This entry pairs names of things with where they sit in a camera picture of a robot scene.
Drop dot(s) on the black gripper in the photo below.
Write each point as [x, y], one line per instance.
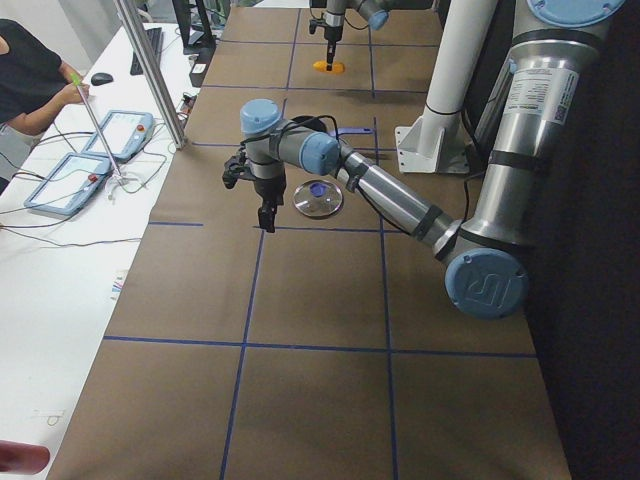
[331, 35]
[268, 189]

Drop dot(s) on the yellow toy corn cob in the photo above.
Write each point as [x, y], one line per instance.
[330, 68]

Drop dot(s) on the glass lid with blue knob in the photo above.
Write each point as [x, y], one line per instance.
[318, 199]

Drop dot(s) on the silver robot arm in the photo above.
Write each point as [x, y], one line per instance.
[330, 17]
[553, 42]

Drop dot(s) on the far teach pendant tablet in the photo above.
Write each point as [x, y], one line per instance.
[127, 132]

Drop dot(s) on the teach pendant tablet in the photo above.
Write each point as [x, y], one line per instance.
[70, 184]
[127, 132]

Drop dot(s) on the near teach pendant tablet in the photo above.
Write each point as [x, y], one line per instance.
[70, 184]

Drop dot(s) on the black computer mouse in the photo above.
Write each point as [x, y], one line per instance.
[101, 78]

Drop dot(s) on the metal rod with green tip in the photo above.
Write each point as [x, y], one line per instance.
[117, 178]

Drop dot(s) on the person in black shirt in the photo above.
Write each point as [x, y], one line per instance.
[36, 84]

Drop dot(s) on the red cylinder object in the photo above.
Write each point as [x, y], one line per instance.
[21, 458]

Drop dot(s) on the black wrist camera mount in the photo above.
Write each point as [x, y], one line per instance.
[236, 169]

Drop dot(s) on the blue saucepan with handle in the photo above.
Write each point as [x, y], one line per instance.
[317, 124]

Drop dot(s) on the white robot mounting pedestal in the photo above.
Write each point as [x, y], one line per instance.
[434, 143]

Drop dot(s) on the aluminium frame post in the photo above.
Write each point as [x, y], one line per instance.
[136, 33]

